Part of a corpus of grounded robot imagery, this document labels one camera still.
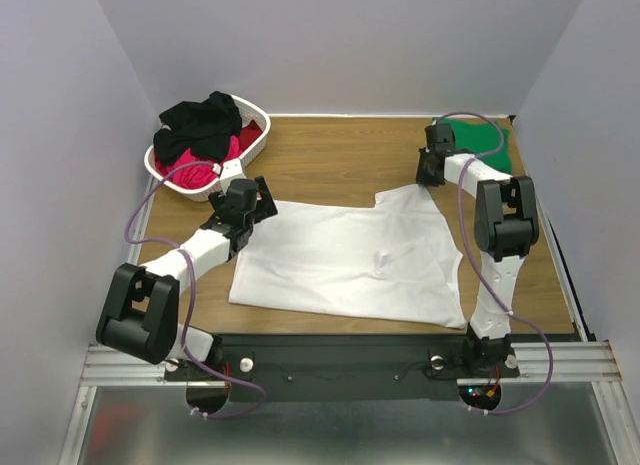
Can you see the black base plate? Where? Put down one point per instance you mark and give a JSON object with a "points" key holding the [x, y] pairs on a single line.
{"points": [[305, 368]]}

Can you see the black t-shirt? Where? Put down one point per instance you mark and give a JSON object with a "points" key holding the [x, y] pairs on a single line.
{"points": [[203, 128]]}

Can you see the folded green t-shirt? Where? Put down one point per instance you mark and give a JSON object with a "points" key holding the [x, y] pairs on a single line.
{"points": [[481, 138]]}

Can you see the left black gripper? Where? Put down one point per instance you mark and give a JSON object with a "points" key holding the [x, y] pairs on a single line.
{"points": [[264, 207]]}

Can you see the dark red t-shirt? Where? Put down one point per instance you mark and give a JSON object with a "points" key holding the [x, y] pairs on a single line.
{"points": [[249, 135]]}

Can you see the aluminium frame rail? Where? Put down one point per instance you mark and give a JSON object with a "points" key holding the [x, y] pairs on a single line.
{"points": [[560, 361]]}

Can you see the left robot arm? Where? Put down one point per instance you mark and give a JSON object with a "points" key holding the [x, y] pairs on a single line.
{"points": [[140, 313]]}

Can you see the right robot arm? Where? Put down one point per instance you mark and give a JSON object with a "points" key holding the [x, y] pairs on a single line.
{"points": [[505, 228]]}

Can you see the white plastic basket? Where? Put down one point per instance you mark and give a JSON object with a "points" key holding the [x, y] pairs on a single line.
{"points": [[260, 123]]}

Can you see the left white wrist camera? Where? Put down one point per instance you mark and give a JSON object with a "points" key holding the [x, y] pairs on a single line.
{"points": [[229, 170]]}

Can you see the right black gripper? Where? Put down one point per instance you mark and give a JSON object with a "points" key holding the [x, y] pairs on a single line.
{"points": [[427, 170]]}

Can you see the pink t-shirt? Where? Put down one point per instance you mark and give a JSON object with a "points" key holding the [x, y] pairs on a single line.
{"points": [[191, 172]]}

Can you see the white t-shirt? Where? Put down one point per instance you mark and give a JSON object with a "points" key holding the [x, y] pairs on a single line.
{"points": [[396, 260]]}

